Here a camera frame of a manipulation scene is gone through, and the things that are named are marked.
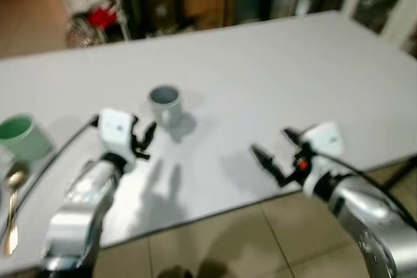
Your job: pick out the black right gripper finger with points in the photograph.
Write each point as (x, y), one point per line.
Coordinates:
(292, 136)
(268, 161)

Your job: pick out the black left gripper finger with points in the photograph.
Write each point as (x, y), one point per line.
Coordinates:
(149, 135)
(135, 125)

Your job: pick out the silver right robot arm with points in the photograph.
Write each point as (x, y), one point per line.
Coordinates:
(371, 222)

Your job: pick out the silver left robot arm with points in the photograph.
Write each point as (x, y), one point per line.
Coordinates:
(78, 213)

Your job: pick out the grey mug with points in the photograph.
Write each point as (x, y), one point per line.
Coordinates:
(167, 105)

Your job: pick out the black metal table leg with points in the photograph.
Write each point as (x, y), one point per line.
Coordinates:
(397, 172)

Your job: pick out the green mug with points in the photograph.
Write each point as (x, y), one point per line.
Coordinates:
(26, 138)

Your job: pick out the red object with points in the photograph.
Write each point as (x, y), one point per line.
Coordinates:
(103, 17)

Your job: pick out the gold spoon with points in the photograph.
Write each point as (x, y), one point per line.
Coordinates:
(13, 206)

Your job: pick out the brown cardboard box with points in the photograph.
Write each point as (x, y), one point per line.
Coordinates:
(204, 4)

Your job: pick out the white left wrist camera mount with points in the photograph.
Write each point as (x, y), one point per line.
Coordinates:
(115, 125)

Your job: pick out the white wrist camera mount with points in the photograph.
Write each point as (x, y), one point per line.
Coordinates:
(115, 125)
(324, 140)

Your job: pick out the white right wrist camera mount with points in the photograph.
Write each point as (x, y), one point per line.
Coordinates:
(324, 140)

